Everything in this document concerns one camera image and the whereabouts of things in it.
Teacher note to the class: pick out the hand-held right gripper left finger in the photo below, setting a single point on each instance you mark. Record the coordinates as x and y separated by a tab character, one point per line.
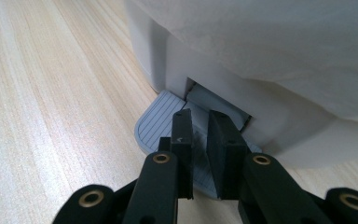
182	149

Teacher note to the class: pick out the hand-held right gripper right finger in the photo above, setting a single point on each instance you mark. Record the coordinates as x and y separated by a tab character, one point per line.
227	155

